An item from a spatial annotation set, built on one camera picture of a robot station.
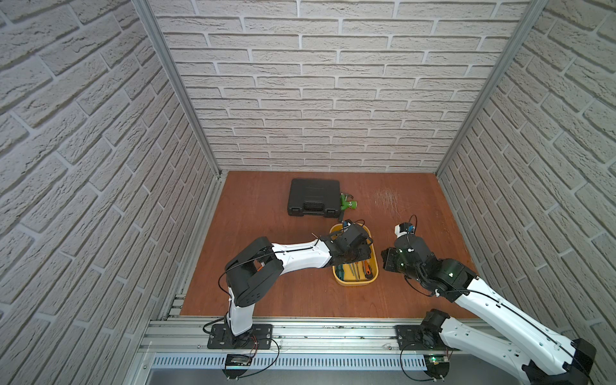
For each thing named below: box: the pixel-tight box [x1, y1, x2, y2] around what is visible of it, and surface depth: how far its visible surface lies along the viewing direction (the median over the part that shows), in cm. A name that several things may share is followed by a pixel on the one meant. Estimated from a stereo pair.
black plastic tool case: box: [287, 178, 341, 219], surface depth 104 cm
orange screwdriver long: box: [363, 260, 373, 280], surface depth 87 cm
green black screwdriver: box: [335, 263, 345, 281], surface depth 87 cm
